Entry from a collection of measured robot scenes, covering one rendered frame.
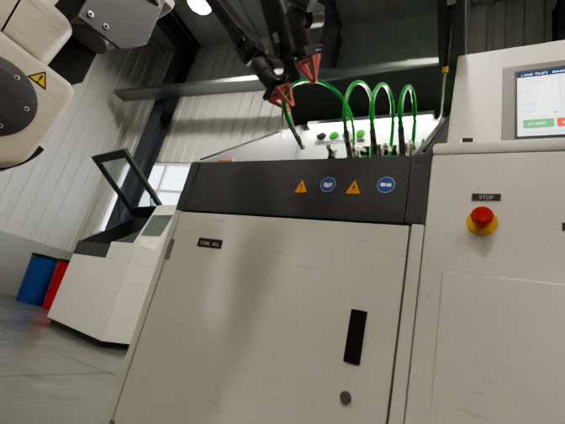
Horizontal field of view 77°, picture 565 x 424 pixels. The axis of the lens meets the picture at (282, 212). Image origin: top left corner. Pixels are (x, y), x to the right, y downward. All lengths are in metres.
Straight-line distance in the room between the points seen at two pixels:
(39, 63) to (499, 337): 0.81
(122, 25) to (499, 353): 0.80
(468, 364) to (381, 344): 0.15
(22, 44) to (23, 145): 0.14
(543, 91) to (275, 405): 1.09
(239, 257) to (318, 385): 0.35
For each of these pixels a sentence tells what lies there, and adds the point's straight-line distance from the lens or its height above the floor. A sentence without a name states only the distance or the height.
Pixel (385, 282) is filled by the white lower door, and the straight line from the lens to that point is 0.74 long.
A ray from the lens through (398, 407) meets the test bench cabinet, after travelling 0.73.
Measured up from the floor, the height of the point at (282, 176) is 0.90.
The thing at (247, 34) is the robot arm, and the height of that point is 1.41.
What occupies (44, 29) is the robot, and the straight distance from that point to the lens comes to 0.65.
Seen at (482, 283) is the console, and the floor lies 0.69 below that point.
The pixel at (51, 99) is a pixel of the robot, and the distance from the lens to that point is 0.62.
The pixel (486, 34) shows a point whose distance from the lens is 7.04.
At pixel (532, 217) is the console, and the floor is 0.81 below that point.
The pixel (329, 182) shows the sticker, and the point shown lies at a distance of 0.86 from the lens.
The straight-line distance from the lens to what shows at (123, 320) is 3.79.
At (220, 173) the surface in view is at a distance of 1.05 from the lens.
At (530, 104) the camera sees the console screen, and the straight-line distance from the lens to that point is 1.24.
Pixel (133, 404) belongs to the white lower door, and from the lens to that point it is 1.05.
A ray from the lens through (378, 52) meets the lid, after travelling 1.55.
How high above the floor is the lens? 0.53
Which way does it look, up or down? 18 degrees up
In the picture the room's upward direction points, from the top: 13 degrees clockwise
